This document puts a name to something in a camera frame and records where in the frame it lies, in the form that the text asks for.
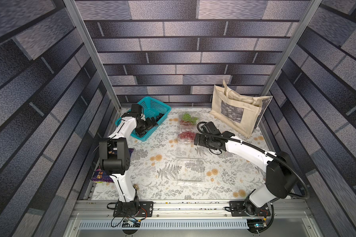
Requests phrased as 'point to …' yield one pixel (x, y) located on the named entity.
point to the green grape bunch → (187, 117)
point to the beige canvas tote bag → (244, 114)
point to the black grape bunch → (159, 116)
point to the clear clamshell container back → (190, 169)
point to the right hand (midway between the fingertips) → (199, 140)
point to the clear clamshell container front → (194, 114)
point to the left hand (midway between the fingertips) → (153, 125)
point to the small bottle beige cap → (136, 186)
